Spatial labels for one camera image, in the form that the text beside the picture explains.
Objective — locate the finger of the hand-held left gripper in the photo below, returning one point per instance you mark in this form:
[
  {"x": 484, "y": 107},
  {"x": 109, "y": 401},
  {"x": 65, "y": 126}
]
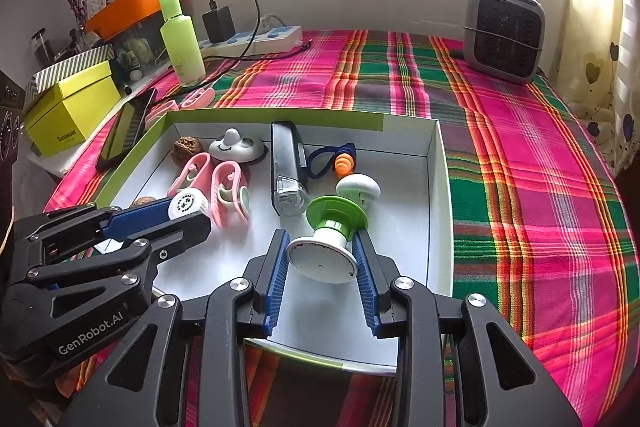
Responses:
[
  {"x": 140, "y": 214},
  {"x": 185, "y": 232}
]

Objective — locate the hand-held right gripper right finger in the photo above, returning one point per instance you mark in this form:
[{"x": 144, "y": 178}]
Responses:
[{"x": 366, "y": 287}]

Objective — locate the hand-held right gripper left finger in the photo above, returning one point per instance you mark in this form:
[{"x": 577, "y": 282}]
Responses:
[{"x": 276, "y": 287}]

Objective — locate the brown walnut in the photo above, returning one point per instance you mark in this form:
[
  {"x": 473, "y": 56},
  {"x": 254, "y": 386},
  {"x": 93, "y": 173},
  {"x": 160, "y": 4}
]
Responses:
[
  {"x": 142, "y": 202},
  {"x": 186, "y": 151}
]

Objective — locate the white round cap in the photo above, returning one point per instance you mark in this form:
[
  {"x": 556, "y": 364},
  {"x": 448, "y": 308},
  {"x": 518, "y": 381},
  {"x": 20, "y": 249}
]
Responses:
[{"x": 187, "y": 203}]

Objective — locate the green white spool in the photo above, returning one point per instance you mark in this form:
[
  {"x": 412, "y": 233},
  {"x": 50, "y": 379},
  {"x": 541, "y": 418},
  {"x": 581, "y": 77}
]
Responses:
[{"x": 320, "y": 257}]

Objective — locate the pink plastic clip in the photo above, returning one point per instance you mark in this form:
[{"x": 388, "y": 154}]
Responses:
[
  {"x": 192, "y": 172},
  {"x": 230, "y": 187}
]

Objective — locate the green cardboard box tray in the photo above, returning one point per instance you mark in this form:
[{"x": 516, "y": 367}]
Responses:
[{"x": 390, "y": 207}]

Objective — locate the grey white knob holder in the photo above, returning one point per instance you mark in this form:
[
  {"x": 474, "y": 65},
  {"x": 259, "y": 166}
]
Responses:
[{"x": 235, "y": 149}]

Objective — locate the white mushroom knob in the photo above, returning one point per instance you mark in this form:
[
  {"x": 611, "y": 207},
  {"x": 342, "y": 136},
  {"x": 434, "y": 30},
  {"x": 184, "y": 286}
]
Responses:
[{"x": 357, "y": 184}]

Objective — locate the black bike light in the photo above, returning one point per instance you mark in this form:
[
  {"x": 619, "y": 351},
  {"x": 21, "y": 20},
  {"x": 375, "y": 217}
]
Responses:
[{"x": 285, "y": 157}]

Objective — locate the black smartphone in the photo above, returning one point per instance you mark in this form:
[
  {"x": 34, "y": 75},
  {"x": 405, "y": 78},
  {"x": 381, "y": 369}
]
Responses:
[{"x": 125, "y": 132}]

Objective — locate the yellow cardboard box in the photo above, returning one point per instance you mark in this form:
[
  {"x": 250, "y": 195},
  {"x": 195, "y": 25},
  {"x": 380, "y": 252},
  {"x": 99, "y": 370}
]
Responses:
[{"x": 75, "y": 107}]

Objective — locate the green white striped box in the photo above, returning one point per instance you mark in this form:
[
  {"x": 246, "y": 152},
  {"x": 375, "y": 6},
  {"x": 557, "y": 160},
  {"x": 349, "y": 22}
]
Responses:
[{"x": 75, "y": 64}]

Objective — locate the clear plastic bin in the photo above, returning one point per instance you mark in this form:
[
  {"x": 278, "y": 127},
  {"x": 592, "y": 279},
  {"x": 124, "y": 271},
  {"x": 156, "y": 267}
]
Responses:
[{"x": 140, "y": 44}]

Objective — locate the green plastic bottle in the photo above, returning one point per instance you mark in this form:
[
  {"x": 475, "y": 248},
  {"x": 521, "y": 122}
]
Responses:
[{"x": 182, "y": 42}]

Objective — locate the pink green plaid cloth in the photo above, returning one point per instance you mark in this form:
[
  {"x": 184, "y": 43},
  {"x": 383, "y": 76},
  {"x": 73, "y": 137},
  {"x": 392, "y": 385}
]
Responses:
[{"x": 525, "y": 207}]

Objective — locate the glass jar black lid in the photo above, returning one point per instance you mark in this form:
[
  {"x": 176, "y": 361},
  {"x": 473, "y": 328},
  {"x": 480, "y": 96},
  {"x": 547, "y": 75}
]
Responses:
[{"x": 42, "y": 49}]

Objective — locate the black charger adapter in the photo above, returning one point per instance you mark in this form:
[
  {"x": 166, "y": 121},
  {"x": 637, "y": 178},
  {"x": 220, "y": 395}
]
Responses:
[{"x": 218, "y": 24}]

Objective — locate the orange plastic tray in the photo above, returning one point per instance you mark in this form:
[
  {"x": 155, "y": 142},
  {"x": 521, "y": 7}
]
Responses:
[{"x": 130, "y": 7}]

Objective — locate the white power strip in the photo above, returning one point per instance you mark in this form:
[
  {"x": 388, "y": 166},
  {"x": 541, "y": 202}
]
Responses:
[{"x": 280, "y": 37}]

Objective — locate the grey fan heater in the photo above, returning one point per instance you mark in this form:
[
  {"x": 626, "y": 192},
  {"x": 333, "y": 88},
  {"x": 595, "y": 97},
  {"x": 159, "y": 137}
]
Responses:
[{"x": 505, "y": 32}]

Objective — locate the heart print curtain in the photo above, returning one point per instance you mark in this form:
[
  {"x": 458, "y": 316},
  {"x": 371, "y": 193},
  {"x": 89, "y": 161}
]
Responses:
[{"x": 595, "y": 82}]

